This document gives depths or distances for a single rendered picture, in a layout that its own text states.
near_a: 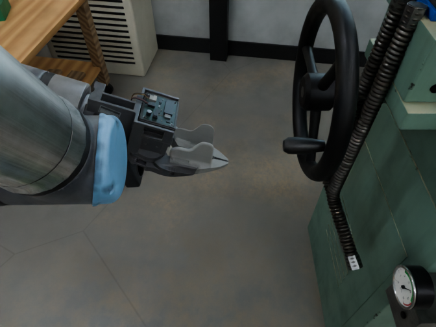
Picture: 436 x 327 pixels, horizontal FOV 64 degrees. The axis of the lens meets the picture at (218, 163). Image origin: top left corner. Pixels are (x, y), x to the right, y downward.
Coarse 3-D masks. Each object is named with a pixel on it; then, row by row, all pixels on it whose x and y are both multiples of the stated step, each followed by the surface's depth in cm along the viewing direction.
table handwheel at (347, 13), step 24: (336, 0) 46; (312, 24) 58; (336, 24) 44; (312, 48) 64; (336, 48) 44; (312, 72) 59; (336, 72) 43; (312, 96) 54; (336, 96) 44; (312, 120) 58; (336, 120) 44; (336, 144) 46; (312, 168) 55; (336, 168) 49
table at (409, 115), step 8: (368, 48) 56; (368, 56) 56; (392, 88) 48; (392, 96) 48; (400, 96) 47; (392, 104) 48; (400, 104) 46; (408, 104) 45; (416, 104) 45; (424, 104) 45; (432, 104) 45; (392, 112) 48; (400, 112) 46; (408, 112) 45; (416, 112) 45; (424, 112) 45; (432, 112) 45; (400, 120) 46; (408, 120) 45; (416, 120) 45; (424, 120) 45; (432, 120) 45; (400, 128) 47; (408, 128) 46; (416, 128) 46; (424, 128) 46; (432, 128) 46
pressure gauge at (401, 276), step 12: (396, 276) 53; (408, 276) 50; (420, 276) 49; (396, 288) 53; (408, 288) 50; (420, 288) 48; (432, 288) 48; (408, 300) 50; (420, 300) 48; (432, 300) 48
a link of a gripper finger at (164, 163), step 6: (168, 156) 50; (150, 162) 49; (156, 162) 48; (162, 162) 49; (168, 162) 49; (150, 168) 48; (156, 168) 48; (162, 168) 48; (168, 168) 49; (174, 168) 49; (180, 168) 50; (186, 168) 50; (192, 168) 50; (162, 174) 49; (168, 174) 49; (174, 174) 49; (180, 174) 50; (186, 174) 50; (192, 174) 51
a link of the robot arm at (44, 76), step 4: (24, 64) 44; (28, 68) 43; (32, 68) 44; (36, 68) 44; (32, 72) 43; (36, 72) 43; (40, 72) 44; (44, 72) 44; (48, 72) 44; (36, 76) 43; (40, 76) 43; (44, 76) 43; (48, 76) 43; (52, 76) 44; (44, 80) 43; (48, 80) 43
